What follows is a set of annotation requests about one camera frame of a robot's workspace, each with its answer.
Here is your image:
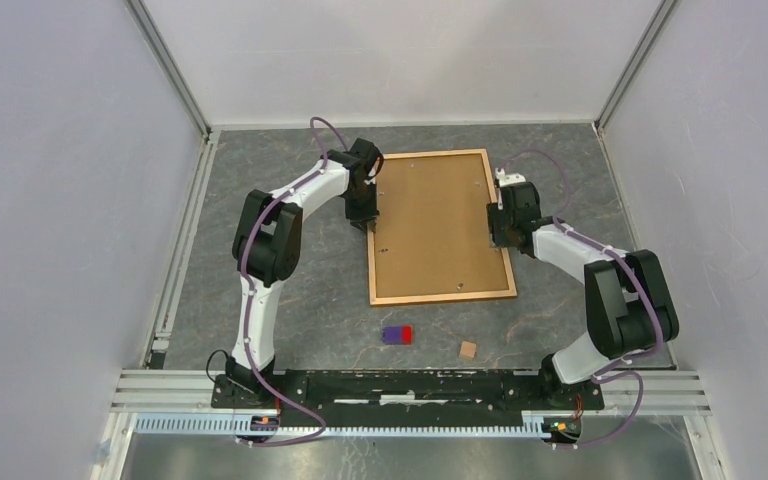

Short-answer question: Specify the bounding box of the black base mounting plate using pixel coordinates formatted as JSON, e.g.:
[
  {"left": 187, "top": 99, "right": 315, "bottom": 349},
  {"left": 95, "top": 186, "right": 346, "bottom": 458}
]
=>
[{"left": 211, "top": 369, "right": 605, "bottom": 427}]

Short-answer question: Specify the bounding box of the white slotted cable duct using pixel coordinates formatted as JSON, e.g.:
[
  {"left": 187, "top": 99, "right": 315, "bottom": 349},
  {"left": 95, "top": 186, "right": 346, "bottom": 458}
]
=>
[{"left": 133, "top": 413, "right": 550, "bottom": 440}]

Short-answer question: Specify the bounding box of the small wooden cube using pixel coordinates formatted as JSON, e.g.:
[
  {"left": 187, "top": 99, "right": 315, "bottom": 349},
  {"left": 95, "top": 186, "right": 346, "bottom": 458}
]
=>
[{"left": 458, "top": 341, "right": 477, "bottom": 360}]

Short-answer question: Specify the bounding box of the purple red block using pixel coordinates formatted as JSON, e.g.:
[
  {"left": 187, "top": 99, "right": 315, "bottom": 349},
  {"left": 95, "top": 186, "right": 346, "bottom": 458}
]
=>
[{"left": 382, "top": 325, "right": 413, "bottom": 345}]

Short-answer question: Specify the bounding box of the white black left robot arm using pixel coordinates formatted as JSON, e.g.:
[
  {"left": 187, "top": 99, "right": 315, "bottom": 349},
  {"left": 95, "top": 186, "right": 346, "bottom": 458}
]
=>
[{"left": 224, "top": 138, "right": 384, "bottom": 408}]

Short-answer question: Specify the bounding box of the wooden picture frame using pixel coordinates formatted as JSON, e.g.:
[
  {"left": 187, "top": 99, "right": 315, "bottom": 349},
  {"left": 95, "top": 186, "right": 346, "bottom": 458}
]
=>
[{"left": 365, "top": 148, "right": 519, "bottom": 308}]

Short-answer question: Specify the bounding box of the brown backing board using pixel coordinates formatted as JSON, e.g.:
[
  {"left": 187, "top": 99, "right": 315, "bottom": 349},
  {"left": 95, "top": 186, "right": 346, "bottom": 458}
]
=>
[{"left": 373, "top": 155, "right": 510, "bottom": 299}]

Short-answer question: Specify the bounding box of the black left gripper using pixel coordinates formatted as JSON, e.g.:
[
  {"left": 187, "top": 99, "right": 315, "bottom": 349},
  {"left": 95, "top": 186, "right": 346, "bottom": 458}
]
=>
[{"left": 343, "top": 181, "right": 380, "bottom": 234}]

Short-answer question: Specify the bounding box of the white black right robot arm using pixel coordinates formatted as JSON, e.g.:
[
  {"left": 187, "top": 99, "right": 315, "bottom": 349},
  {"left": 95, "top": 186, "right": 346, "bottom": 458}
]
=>
[{"left": 486, "top": 168, "right": 680, "bottom": 408}]

